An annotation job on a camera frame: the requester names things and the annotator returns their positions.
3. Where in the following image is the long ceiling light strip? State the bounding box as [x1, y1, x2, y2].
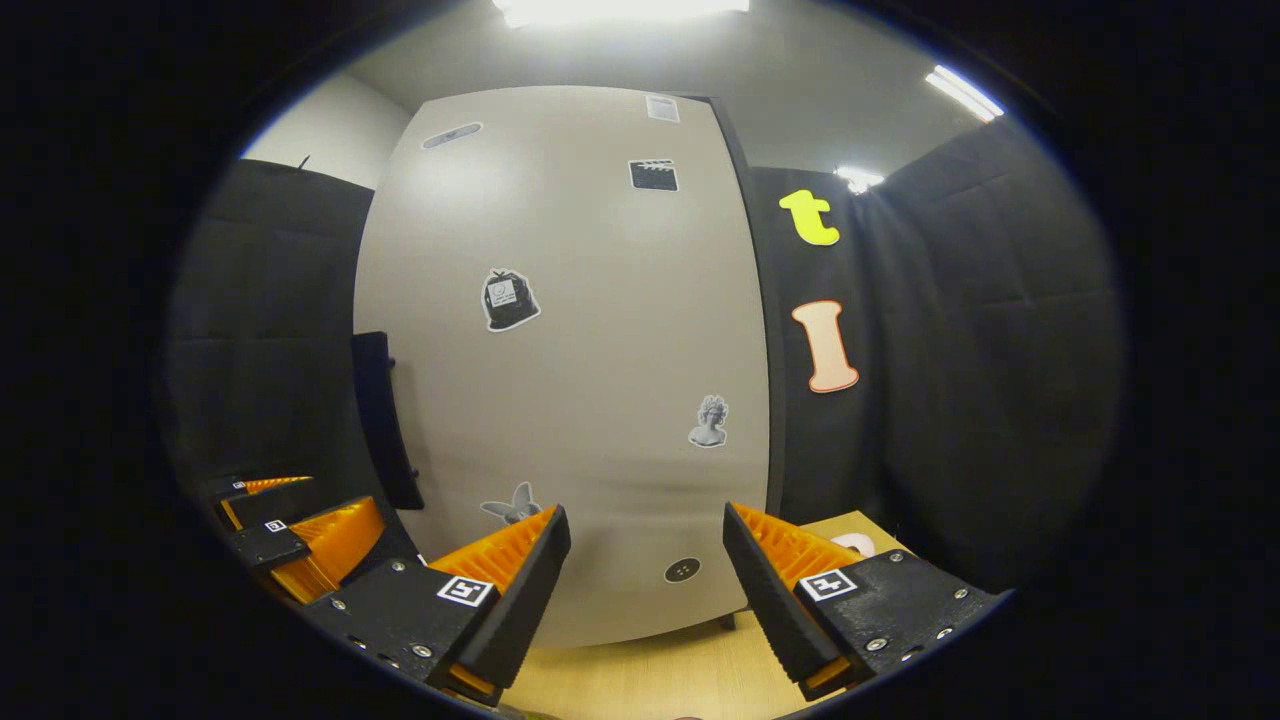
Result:
[925, 65, 1006, 123]

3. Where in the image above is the large ceiling light panel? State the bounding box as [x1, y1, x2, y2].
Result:
[490, 0, 751, 29]

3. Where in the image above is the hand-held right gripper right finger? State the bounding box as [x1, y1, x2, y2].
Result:
[722, 502, 1011, 701]

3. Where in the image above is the grey cabinet door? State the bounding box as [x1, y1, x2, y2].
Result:
[352, 85, 771, 649]

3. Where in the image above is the black cabinet door handle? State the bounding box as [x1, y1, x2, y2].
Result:
[352, 332, 426, 511]

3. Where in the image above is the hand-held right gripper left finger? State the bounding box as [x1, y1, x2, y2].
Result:
[305, 503, 573, 706]

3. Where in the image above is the black backdrop cloth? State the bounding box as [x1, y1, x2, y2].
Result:
[165, 118, 1121, 601]

